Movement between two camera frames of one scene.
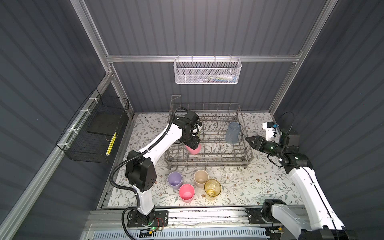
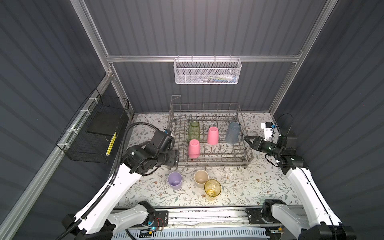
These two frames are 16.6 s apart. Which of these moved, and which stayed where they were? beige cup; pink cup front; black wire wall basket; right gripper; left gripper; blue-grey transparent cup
Moved: left gripper; pink cup front
Stayed: beige cup; black wire wall basket; blue-grey transparent cup; right gripper
